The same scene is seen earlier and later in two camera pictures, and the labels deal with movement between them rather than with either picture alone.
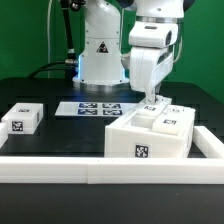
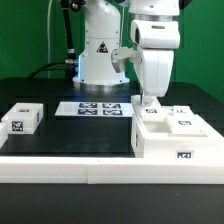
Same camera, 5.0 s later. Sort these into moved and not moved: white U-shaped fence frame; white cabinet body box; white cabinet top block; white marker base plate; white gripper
Moved: white cabinet body box
Not moved: white marker base plate; white U-shaped fence frame; white cabinet top block; white gripper
